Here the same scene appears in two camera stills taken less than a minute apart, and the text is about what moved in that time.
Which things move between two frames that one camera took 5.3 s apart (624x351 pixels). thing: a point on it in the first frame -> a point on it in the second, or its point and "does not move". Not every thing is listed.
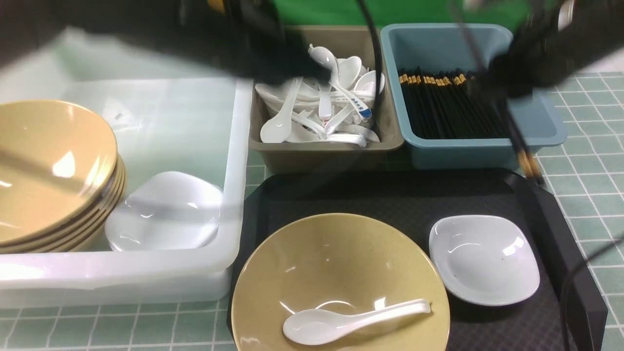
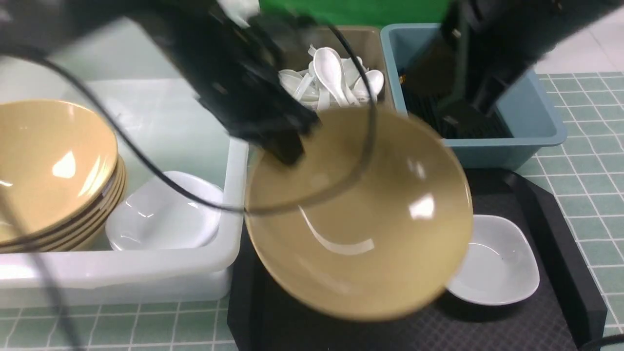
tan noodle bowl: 348,263 -> 372,224
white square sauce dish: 484,260 does not move
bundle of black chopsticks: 449,103 does not move
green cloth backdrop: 349,12 does not move
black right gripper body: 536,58 -> 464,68
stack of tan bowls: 62,181 does not move
